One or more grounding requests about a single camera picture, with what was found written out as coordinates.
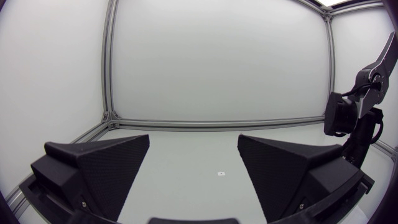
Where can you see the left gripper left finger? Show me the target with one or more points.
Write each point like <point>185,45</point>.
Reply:
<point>109,174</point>

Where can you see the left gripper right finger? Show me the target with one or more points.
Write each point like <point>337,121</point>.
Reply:
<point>280,174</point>

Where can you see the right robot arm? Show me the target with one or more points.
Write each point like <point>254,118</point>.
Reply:
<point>371,90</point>

